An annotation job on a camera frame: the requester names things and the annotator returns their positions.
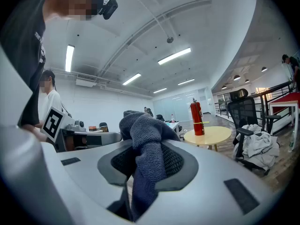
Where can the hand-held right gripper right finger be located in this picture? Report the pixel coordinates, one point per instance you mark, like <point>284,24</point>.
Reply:
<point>206,196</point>

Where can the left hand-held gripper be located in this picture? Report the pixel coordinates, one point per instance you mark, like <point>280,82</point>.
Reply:
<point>52,123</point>

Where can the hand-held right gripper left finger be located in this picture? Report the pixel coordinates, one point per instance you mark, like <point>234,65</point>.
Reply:
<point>89,179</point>

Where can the dark blue cloth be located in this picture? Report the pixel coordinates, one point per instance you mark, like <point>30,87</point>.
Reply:
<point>145,135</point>

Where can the red fire extinguisher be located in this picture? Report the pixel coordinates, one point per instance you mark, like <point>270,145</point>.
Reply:
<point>197,118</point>

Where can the person's left forearm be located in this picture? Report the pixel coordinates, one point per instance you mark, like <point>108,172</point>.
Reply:
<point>30,128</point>

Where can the black folding chair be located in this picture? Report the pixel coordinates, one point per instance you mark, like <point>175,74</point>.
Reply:
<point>103,126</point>

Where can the small white table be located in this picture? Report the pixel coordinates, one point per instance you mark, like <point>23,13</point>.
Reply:
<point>95,132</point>

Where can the orange box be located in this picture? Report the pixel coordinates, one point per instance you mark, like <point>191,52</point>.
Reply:
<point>92,128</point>

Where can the round yellow wooden table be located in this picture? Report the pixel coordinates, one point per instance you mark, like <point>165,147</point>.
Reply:
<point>211,135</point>

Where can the white desk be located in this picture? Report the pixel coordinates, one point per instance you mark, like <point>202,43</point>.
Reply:
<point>173,126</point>

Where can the white air conditioner unit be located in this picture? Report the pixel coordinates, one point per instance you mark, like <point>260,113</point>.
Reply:
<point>86,80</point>

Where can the red label water bottle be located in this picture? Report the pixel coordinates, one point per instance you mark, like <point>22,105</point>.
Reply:
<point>172,118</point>

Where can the grey clothing pile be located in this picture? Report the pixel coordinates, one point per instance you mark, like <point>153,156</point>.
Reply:
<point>260,144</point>

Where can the black mesh office chair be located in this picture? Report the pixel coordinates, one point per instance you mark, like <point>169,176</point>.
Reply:
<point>243,111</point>

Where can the green label plastic bottle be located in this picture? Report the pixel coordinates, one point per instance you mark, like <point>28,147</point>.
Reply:
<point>291,143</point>

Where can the grey ceiling disc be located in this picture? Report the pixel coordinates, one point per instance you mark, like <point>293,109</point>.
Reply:
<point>170,40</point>

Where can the black metal railing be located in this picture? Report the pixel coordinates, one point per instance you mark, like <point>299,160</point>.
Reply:
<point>264,97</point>

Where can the person's black shirt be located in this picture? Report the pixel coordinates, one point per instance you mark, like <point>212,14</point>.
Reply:
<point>21,55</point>

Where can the red top white table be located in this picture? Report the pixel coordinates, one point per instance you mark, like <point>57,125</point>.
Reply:
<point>286,102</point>

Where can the person's head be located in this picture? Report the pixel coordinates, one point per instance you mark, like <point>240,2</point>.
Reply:
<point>75,1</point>

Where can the black head-mounted camera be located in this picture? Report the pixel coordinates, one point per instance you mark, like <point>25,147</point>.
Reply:
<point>109,8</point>

